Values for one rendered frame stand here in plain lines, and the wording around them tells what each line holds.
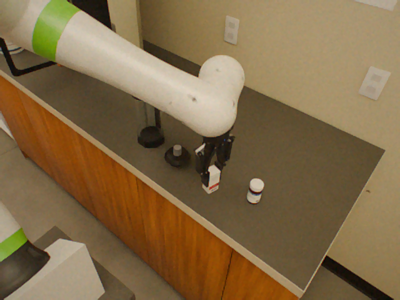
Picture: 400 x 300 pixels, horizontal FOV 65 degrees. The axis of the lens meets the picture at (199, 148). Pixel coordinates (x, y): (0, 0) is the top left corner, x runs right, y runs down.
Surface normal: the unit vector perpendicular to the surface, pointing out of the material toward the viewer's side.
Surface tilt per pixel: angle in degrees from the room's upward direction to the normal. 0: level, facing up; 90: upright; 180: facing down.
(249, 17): 90
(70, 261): 90
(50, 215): 0
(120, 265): 0
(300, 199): 0
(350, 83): 90
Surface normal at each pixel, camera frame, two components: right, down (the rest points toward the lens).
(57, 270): 0.76, 0.48
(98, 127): 0.04, -0.72
